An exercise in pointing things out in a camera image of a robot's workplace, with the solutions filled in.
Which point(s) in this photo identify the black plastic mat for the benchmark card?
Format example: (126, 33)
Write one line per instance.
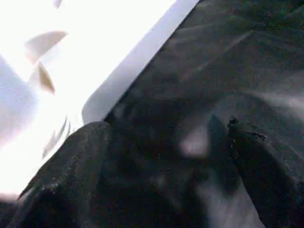
(237, 61)

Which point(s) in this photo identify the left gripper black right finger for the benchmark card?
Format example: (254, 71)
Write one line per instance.
(273, 185)

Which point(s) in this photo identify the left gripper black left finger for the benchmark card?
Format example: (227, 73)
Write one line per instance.
(66, 190)

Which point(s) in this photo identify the white plastic table top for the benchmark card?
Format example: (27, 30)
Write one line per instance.
(95, 47)

